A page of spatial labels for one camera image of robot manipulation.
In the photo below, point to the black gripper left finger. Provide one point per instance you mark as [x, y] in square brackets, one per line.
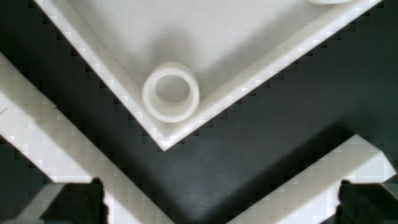
[66, 204]

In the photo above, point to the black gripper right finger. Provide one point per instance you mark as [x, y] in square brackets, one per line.
[369, 203]

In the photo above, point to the white square table top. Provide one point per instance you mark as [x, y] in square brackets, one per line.
[233, 38]

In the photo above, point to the white U-shaped obstacle fence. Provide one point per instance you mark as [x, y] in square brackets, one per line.
[52, 143]

